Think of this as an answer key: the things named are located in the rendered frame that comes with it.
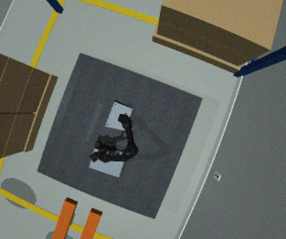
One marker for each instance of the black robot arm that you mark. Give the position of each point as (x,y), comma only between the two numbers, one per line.
(102,155)

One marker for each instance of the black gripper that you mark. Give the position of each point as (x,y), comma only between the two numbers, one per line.
(99,144)

